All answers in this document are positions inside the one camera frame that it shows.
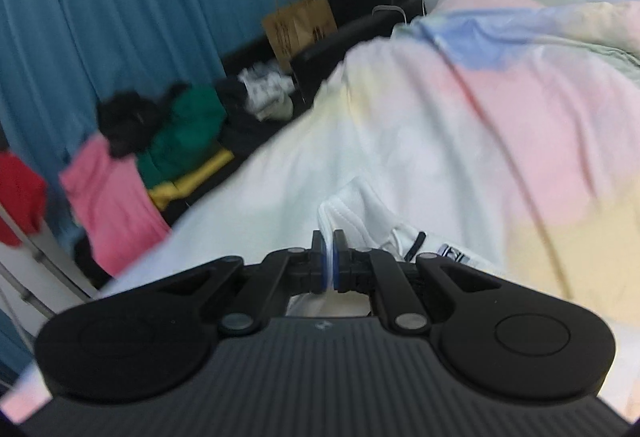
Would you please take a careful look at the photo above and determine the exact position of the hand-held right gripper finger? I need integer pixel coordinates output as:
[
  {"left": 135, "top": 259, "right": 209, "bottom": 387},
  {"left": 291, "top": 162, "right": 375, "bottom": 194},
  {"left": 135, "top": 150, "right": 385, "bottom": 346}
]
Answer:
[
  {"left": 332, "top": 229, "right": 502, "bottom": 337},
  {"left": 169, "top": 230, "right": 332, "bottom": 337}
]

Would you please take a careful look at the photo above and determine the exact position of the pink garment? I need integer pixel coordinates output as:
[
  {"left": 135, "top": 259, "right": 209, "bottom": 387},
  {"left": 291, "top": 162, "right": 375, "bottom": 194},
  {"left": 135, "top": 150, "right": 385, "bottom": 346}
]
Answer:
[{"left": 59, "top": 135, "right": 173, "bottom": 279}]

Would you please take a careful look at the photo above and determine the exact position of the red garment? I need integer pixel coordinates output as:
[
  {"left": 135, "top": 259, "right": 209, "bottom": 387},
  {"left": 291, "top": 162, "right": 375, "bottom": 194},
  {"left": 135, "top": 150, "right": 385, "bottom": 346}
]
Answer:
[{"left": 0, "top": 151, "right": 49, "bottom": 248}]

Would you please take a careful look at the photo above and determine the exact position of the white patterned cloth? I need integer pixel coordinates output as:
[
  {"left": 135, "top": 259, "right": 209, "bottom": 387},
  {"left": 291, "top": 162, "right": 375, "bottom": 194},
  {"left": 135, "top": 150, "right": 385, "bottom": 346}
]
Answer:
[{"left": 237, "top": 61, "right": 296, "bottom": 122}]

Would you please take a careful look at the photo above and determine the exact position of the white garment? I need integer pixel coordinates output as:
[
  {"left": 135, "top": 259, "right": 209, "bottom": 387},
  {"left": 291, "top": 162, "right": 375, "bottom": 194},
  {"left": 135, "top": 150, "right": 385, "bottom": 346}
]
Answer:
[{"left": 287, "top": 176, "right": 503, "bottom": 318}]

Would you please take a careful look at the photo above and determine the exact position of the brown paper bag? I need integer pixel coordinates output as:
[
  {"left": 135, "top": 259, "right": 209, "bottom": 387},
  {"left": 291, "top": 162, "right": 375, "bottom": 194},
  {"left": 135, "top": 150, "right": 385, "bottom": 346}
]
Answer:
[{"left": 262, "top": 0, "right": 339, "bottom": 73}]

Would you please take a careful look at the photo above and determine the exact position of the black garment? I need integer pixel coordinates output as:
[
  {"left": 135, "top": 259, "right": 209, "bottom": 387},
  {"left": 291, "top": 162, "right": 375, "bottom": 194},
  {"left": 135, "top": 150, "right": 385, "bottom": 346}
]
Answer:
[{"left": 96, "top": 82, "right": 192, "bottom": 158}]

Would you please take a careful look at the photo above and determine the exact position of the yellow garment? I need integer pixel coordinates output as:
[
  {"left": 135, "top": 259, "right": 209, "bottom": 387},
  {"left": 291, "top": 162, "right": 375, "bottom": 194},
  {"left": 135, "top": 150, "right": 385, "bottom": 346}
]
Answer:
[{"left": 149, "top": 149, "right": 236, "bottom": 211}]

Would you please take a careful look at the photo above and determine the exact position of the blue curtain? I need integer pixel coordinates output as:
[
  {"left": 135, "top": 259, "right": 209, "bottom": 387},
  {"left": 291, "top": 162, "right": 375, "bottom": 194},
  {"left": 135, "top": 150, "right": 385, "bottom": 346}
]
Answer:
[{"left": 0, "top": 0, "right": 317, "bottom": 388}]

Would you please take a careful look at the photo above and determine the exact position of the pastel multicolour blanket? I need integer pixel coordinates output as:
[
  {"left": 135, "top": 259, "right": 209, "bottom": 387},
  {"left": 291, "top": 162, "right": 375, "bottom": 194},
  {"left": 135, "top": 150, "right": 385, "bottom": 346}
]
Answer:
[{"left": 0, "top": 0, "right": 640, "bottom": 423}]

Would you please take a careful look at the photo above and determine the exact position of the black sofa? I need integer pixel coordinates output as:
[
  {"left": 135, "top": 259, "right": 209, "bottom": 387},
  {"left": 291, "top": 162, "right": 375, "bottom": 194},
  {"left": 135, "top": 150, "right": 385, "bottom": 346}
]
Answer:
[{"left": 161, "top": 0, "right": 426, "bottom": 227}]

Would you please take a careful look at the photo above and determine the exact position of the green garment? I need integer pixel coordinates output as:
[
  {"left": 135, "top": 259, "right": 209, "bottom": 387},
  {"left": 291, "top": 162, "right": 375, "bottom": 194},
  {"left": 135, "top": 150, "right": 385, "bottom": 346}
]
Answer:
[{"left": 137, "top": 86, "right": 228, "bottom": 193}]

